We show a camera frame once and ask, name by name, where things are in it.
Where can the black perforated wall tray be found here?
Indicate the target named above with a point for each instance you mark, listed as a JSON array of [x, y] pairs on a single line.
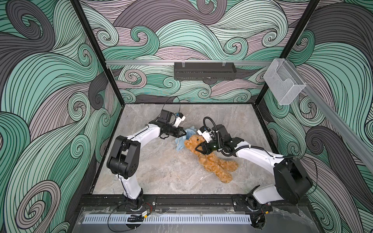
[[204, 72]]

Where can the clear plastic wall holder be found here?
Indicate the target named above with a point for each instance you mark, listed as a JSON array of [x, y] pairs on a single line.
[[284, 81]]

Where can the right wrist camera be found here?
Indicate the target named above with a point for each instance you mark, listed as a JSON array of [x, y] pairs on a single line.
[[205, 133]]

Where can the aluminium right wall rail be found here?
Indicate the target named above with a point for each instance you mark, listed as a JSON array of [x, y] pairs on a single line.
[[333, 102]]

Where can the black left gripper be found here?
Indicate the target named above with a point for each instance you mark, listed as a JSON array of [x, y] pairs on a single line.
[[178, 130]]

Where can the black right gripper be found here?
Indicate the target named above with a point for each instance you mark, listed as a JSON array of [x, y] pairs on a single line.
[[205, 148]]

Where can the aluminium back wall rail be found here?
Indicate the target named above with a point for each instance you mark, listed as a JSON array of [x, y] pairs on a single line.
[[147, 62]]

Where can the aluminium wall rail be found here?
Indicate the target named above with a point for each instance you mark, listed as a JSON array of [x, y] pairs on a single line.
[[147, 62], [333, 102]]

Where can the white slotted cable duct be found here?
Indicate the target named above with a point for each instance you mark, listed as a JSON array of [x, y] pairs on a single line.
[[170, 219]]

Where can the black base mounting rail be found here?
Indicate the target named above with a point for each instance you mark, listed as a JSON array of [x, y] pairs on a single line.
[[159, 201]]

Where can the brown teddy bear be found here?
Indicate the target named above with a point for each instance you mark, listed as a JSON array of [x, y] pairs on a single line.
[[211, 162]]

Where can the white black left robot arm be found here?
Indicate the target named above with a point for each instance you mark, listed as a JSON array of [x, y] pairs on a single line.
[[123, 161]]

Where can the light blue bear hoodie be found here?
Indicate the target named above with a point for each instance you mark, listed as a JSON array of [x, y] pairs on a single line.
[[180, 142]]

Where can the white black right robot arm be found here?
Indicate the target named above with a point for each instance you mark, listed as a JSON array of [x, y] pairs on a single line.
[[292, 181]]

